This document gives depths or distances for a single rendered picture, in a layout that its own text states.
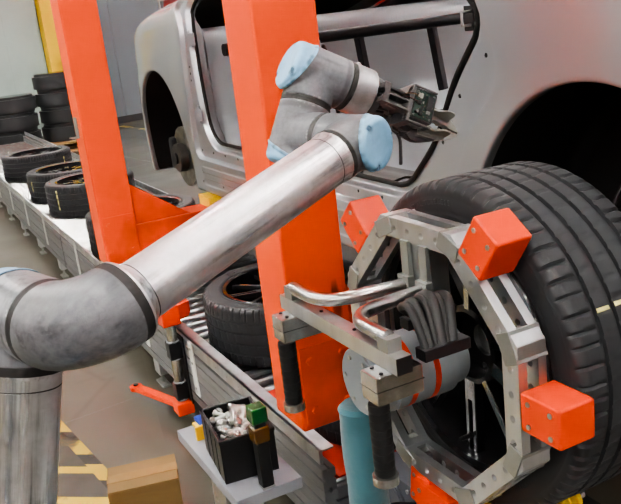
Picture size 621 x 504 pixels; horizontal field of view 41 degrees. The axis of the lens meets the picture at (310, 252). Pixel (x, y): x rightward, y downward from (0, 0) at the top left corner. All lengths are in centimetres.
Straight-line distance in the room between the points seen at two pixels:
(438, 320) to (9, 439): 66
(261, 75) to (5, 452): 101
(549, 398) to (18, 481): 79
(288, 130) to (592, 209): 55
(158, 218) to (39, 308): 282
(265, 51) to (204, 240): 80
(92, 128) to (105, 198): 31
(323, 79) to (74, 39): 234
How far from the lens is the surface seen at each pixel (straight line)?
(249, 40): 186
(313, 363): 201
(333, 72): 147
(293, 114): 143
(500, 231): 136
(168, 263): 109
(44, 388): 117
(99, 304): 104
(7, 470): 119
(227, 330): 312
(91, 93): 371
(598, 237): 150
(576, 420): 137
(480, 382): 167
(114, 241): 380
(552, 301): 140
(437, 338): 135
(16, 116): 1213
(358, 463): 173
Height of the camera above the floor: 151
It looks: 16 degrees down
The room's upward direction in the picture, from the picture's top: 7 degrees counter-clockwise
